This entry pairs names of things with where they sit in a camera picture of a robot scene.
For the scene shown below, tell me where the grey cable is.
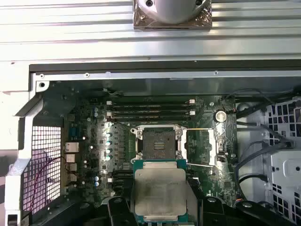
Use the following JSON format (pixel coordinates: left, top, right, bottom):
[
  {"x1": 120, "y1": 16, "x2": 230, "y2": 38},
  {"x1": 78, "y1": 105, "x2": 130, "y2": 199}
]
[
  {"x1": 234, "y1": 140, "x2": 270, "y2": 191},
  {"x1": 236, "y1": 120, "x2": 297, "y2": 149}
]

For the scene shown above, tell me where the thin metal locking lever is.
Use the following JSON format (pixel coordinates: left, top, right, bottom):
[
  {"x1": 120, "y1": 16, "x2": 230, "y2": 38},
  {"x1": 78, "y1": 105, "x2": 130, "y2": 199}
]
[{"x1": 186, "y1": 162, "x2": 215, "y2": 168}]

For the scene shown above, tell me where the silver CPU green board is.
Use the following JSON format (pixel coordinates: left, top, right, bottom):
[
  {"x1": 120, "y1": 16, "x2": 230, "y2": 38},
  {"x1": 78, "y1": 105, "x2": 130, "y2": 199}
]
[{"x1": 131, "y1": 159, "x2": 198, "y2": 226}]

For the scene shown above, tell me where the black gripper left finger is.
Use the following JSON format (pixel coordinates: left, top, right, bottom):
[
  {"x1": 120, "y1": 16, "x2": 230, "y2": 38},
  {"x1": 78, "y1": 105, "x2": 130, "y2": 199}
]
[{"x1": 35, "y1": 197, "x2": 134, "y2": 226}]

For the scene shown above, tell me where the metal socket cover frame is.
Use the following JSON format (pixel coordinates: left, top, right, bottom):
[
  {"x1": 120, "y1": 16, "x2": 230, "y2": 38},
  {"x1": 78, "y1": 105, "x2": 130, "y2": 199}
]
[{"x1": 178, "y1": 127, "x2": 217, "y2": 168}]

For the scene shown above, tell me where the thin red wire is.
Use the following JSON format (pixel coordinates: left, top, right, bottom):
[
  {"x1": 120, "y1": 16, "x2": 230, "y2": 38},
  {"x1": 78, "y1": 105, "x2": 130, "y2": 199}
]
[{"x1": 30, "y1": 156, "x2": 64, "y2": 210}]

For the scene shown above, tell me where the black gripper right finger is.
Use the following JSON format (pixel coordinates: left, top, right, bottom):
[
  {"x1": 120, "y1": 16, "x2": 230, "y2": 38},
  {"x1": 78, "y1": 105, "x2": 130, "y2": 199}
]
[{"x1": 197, "y1": 197, "x2": 301, "y2": 226}]

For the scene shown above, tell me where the CPU socket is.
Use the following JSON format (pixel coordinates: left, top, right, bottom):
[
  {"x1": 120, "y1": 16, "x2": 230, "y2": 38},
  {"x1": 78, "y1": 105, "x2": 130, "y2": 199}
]
[{"x1": 130, "y1": 124, "x2": 188, "y2": 165}]

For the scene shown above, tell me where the green motherboard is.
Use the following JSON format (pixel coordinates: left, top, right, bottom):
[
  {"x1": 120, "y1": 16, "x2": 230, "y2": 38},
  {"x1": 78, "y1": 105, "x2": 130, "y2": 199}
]
[{"x1": 63, "y1": 94, "x2": 237, "y2": 212}]

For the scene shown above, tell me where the silver coin cell battery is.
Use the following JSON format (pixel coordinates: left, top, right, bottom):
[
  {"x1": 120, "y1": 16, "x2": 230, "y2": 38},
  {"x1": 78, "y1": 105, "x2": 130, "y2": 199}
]
[{"x1": 214, "y1": 110, "x2": 228, "y2": 123}]

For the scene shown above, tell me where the grey metal drive cage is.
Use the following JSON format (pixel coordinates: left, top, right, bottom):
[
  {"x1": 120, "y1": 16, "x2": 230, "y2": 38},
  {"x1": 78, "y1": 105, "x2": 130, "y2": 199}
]
[{"x1": 236, "y1": 94, "x2": 301, "y2": 226}]

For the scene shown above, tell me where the thin black wire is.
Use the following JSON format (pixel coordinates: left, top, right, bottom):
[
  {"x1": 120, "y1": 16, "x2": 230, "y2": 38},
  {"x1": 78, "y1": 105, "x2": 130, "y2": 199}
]
[{"x1": 225, "y1": 88, "x2": 275, "y2": 111}]

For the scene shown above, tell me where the black PC case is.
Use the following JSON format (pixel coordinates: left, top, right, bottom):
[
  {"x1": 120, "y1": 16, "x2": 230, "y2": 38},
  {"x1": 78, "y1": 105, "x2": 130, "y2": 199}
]
[{"x1": 0, "y1": 61, "x2": 301, "y2": 226}]

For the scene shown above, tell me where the black RAM slot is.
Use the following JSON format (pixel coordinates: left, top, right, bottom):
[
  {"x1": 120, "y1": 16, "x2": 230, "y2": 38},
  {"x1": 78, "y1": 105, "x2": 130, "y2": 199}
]
[
  {"x1": 107, "y1": 177, "x2": 134, "y2": 186},
  {"x1": 110, "y1": 105, "x2": 191, "y2": 111},
  {"x1": 106, "y1": 100, "x2": 196, "y2": 106},
  {"x1": 112, "y1": 168, "x2": 134, "y2": 177},
  {"x1": 110, "y1": 116, "x2": 191, "y2": 121},
  {"x1": 106, "y1": 111, "x2": 196, "y2": 116}
]

